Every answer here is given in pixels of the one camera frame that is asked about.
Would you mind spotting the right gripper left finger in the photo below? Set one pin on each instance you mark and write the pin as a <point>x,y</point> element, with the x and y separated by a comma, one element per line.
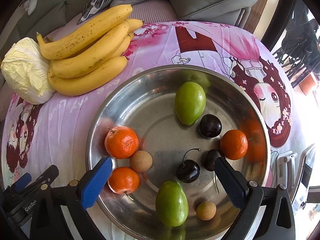
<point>48,220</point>

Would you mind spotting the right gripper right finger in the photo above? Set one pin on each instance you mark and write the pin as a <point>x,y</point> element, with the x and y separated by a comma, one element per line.
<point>277,221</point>

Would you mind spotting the brown longan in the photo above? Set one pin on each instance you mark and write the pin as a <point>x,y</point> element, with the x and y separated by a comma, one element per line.
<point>206,211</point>
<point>141,161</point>

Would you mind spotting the green mango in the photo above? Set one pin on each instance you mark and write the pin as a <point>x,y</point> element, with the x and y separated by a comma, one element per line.
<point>190,102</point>
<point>171,204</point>

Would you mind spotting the orange tangerine with stem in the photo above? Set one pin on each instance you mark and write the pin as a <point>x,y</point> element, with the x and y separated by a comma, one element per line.
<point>121,142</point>

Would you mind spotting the cartoon print tablecloth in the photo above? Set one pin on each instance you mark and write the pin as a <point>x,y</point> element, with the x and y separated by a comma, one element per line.
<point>37,136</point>

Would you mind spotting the bottom banana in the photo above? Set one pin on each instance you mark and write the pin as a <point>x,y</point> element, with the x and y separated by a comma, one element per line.
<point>89,82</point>

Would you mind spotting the napa cabbage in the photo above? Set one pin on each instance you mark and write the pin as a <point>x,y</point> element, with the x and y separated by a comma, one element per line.
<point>25,70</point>

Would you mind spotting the steel round tray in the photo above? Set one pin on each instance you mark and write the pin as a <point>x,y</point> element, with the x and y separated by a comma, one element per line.
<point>145,103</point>

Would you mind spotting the middle banana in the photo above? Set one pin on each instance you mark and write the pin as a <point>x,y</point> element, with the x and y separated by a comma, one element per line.
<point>95,55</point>

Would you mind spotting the top spotted banana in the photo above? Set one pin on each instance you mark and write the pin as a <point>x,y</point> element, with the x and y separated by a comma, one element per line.
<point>85,34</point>

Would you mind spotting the grey sofa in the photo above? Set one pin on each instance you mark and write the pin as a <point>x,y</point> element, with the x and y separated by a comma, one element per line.
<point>48,16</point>

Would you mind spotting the grey leather cushion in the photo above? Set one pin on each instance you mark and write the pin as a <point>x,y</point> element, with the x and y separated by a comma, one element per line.
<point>231,12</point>

